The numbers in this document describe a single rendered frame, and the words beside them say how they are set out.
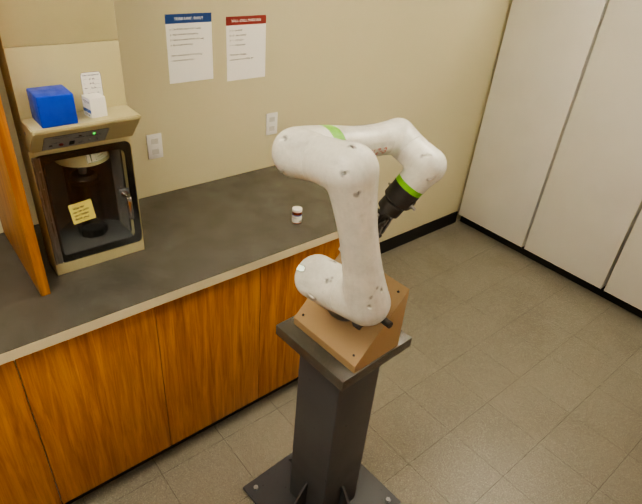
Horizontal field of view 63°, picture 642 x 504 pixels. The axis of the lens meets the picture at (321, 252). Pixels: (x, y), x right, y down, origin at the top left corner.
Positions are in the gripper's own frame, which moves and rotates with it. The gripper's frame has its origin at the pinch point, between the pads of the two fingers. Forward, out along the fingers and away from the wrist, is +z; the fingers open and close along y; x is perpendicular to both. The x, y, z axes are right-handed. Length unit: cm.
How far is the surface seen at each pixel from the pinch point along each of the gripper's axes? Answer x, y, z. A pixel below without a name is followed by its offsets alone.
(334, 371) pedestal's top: -25.6, -14.7, 25.2
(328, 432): -37, 3, 55
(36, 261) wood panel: 61, -51, 64
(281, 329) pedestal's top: -3.3, -10.6, 34.0
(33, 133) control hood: 75, -60, 24
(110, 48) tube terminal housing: 90, -37, 0
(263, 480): -33, 23, 115
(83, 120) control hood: 76, -46, 18
